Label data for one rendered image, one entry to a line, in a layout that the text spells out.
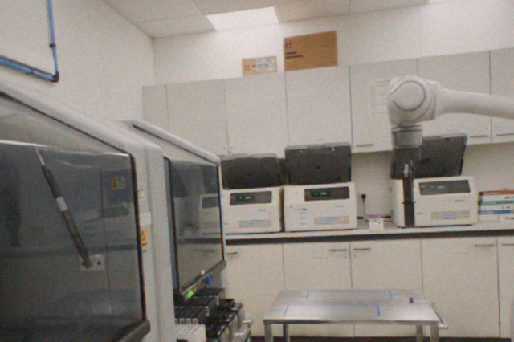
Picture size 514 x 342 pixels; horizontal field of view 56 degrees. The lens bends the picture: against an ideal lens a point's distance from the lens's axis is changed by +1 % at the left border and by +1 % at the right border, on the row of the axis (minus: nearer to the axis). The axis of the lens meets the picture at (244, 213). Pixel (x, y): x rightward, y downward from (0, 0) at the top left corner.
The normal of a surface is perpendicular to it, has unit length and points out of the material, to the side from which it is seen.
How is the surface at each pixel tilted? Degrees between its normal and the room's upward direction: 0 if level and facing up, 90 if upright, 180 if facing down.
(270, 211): 90
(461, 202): 90
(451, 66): 90
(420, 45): 90
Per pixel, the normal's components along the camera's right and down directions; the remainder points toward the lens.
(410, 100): -0.42, 0.06
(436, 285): -0.18, 0.07
